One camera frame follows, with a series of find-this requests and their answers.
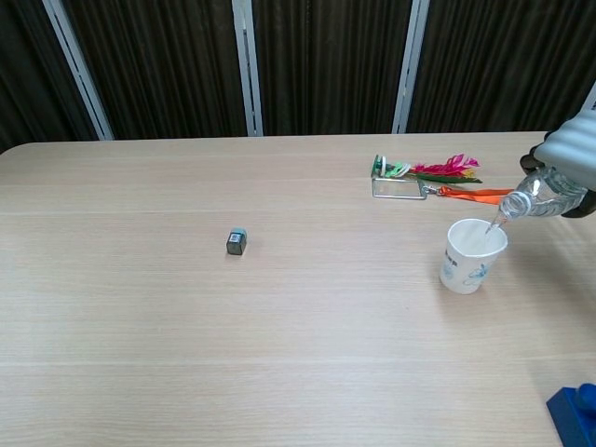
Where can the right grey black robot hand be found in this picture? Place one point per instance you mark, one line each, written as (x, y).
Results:
(572, 144)

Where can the pink green feather shuttlecock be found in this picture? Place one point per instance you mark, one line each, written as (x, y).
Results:
(447, 167)

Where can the dark fabric partition panel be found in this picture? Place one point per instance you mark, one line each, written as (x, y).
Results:
(163, 65)
(326, 65)
(28, 65)
(503, 60)

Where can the transparent plastic water bottle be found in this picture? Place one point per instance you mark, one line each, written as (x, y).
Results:
(540, 200)

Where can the white paper cup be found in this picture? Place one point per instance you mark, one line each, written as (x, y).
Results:
(470, 270)

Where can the grey metal partition post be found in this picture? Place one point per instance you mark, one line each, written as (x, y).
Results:
(410, 70)
(591, 98)
(247, 65)
(77, 65)

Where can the small green grey cube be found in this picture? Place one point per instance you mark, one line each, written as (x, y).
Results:
(236, 242)

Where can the blue block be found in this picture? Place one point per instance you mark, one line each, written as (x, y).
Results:
(570, 414)

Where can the clear badge holder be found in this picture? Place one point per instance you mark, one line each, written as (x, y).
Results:
(398, 188)

